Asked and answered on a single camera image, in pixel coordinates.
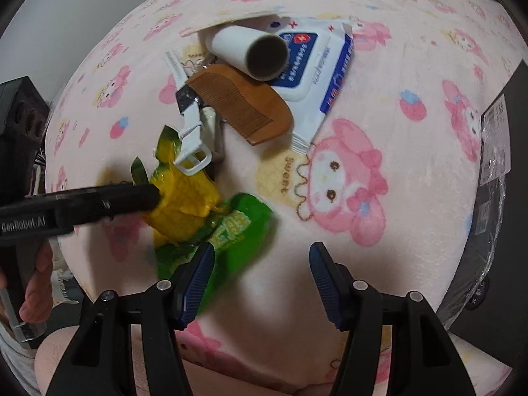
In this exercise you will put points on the black storage box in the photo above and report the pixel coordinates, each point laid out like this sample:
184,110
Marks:
486,302

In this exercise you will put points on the white strap smart watch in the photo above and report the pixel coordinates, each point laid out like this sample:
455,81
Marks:
194,154

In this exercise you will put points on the white blue wet wipes pack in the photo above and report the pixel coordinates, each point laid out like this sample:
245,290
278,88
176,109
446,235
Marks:
320,52

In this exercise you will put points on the white cardboard tube roll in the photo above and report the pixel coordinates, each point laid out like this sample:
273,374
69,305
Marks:
258,54

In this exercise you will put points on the brown wooden comb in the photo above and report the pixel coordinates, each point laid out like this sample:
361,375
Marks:
253,109

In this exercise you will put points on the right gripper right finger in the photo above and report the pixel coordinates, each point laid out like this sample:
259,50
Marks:
423,361

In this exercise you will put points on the green yellow corn snack bag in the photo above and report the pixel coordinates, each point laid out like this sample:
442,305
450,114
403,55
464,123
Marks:
191,210

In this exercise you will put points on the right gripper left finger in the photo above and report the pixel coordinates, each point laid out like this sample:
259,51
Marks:
98,360

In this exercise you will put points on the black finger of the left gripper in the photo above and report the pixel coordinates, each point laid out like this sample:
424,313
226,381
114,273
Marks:
53,214

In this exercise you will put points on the person's left hand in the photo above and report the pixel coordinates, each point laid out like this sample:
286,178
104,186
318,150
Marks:
38,302

